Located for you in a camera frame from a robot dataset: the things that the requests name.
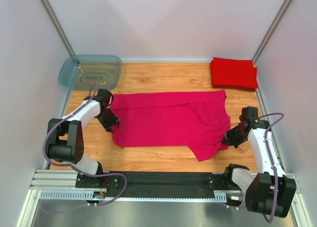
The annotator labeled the magenta t shirt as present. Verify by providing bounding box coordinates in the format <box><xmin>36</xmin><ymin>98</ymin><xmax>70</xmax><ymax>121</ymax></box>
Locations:
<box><xmin>111</xmin><ymin>90</ymin><xmax>230</xmax><ymax>161</ymax></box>

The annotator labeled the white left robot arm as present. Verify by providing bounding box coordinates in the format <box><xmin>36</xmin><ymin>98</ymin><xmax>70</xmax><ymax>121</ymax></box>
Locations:
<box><xmin>43</xmin><ymin>89</ymin><xmax>119</xmax><ymax>177</ymax></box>

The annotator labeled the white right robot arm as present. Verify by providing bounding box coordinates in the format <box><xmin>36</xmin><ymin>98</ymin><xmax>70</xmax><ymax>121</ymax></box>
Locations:
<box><xmin>221</xmin><ymin>106</ymin><xmax>297</xmax><ymax>224</ymax></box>

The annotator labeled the folded red t shirt stack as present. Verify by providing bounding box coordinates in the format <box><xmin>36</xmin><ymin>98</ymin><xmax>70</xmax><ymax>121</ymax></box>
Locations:
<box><xmin>210</xmin><ymin>57</ymin><xmax>258</xmax><ymax>91</ymax></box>

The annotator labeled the translucent teal plastic bin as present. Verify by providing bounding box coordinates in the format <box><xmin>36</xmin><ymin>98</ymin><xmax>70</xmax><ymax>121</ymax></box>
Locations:
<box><xmin>58</xmin><ymin>55</ymin><xmax>122</xmax><ymax>91</ymax></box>

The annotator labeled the black cloth strip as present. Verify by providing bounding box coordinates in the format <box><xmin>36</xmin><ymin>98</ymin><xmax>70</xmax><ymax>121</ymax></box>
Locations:
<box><xmin>106</xmin><ymin>171</ymin><xmax>214</xmax><ymax>198</ymax></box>

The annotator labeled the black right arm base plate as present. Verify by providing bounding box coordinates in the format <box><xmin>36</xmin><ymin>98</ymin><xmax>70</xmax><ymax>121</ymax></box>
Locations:
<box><xmin>206</xmin><ymin>173</ymin><xmax>241</xmax><ymax>191</ymax></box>

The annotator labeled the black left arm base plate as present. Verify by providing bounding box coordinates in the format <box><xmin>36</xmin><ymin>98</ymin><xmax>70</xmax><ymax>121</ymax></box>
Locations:
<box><xmin>75</xmin><ymin>172</ymin><xmax>124</xmax><ymax>189</ymax></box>

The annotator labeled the white slotted cable duct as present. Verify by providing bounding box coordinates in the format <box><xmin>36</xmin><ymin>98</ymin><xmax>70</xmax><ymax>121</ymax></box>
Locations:
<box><xmin>39</xmin><ymin>190</ymin><xmax>227</xmax><ymax>203</ymax></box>

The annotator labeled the aluminium mounting rail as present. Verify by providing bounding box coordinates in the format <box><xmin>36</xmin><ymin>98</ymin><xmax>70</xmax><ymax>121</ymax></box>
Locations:
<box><xmin>29</xmin><ymin>169</ymin><xmax>82</xmax><ymax>189</ymax></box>

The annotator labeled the right aluminium corner post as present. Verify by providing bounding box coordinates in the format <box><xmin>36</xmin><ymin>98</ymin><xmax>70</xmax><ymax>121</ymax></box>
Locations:
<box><xmin>252</xmin><ymin>0</ymin><xmax>302</xmax><ymax>63</ymax></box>

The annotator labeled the aluminium corner post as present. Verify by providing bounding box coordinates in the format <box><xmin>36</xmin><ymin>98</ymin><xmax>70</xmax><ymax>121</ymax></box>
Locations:
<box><xmin>252</xmin><ymin>0</ymin><xmax>302</xmax><ymax>63</ymax></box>
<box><xmin>39</xmin><ymin>0</ymin><xmax>75</xmax><ymax>56</ymax></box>

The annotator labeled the left aluminium corner post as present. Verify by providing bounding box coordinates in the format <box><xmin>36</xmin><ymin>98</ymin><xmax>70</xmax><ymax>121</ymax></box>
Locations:
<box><xmin>39</xmin><ymin>0</ymin><xmax>75</xmax><ymax>56</ymax></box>

